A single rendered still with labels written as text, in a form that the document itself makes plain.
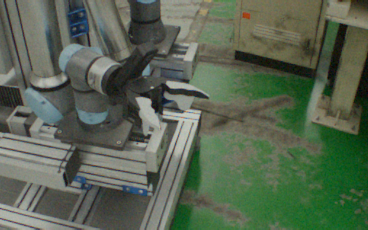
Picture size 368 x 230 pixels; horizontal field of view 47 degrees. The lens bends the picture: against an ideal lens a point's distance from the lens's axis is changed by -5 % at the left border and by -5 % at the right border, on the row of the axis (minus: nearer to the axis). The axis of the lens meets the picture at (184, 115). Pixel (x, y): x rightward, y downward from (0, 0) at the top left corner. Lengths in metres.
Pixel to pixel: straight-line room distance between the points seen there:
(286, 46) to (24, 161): 1.82
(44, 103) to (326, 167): 1.54
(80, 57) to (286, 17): 1.83
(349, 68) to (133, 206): 1.30
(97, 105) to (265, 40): 1.85
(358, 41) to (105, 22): 1.49
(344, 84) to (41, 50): 1.72
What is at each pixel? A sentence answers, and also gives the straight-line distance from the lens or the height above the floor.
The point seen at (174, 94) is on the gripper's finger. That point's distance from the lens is 0.90.
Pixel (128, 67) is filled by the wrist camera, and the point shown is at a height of 1.11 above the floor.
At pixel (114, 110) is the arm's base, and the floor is 0.77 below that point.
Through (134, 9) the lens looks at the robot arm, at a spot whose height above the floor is 0.86.
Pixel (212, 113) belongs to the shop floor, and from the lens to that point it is 2.47.
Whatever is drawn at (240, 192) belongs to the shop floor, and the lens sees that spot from 2.08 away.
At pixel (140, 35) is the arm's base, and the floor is 0.76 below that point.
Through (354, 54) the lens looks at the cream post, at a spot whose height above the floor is 0.45.
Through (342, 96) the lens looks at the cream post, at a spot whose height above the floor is 0.18.
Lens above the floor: 1.60
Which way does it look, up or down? 41 degrees down
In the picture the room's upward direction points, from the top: straight up
